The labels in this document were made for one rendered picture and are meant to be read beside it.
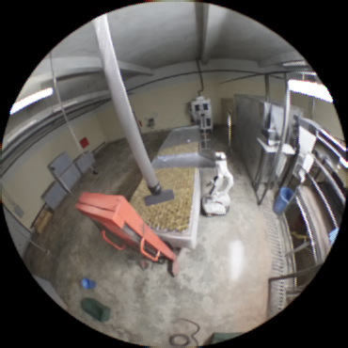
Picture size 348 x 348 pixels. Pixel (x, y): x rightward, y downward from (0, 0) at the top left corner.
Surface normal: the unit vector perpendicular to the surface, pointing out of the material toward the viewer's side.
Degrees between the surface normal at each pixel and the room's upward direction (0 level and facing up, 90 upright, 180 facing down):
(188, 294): 0
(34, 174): 90
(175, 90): 90
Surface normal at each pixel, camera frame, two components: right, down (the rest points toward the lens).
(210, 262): -0.21, -0.76
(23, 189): 0.96, -0.04
